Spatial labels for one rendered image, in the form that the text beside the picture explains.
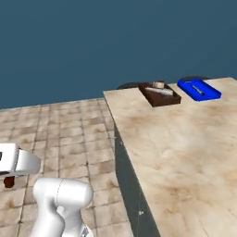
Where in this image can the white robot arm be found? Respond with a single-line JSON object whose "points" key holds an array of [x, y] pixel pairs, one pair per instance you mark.
{"points": [[58, 197]]}

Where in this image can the brown wooden tray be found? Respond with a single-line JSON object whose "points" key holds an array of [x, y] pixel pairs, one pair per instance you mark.
{"points": [[160, 99]]}

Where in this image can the beige block in tray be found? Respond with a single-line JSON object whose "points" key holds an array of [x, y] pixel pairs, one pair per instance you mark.
{"points": [[159, 84]]}

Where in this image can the blue plastic tray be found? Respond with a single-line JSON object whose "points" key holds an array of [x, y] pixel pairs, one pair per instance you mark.
{"points": [[188, 89]]}

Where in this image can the beige marble dining counter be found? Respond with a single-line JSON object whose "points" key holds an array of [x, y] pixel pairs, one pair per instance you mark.
{"points": [[185, 160]]}

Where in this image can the pale grey utensil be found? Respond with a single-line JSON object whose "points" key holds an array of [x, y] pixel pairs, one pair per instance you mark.
{"points": [[159, 90]]}

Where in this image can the small grey metal utensil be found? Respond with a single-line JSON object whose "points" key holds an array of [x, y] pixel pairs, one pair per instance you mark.
{"points": [[197, 89]]}

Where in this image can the small reddish brown object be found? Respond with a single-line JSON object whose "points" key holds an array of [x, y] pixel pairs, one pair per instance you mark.
{"points": [[9, 182]]}

